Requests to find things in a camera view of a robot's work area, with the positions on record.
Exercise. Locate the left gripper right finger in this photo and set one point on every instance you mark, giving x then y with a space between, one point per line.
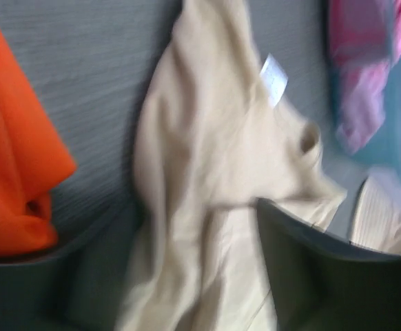
319 282

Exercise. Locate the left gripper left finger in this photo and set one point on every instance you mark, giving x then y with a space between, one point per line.
78 286

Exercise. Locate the beige t shirt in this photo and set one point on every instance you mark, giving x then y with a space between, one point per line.
209 141

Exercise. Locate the beige bucket hat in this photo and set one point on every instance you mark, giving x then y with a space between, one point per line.
376 223

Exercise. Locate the orange folded t shirt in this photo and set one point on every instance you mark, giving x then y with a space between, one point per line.
33 160

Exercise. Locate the teal plastic basin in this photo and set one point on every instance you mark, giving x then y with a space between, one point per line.
384 148

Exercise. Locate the pink crumpled t shirt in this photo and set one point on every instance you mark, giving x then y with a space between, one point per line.
364 44

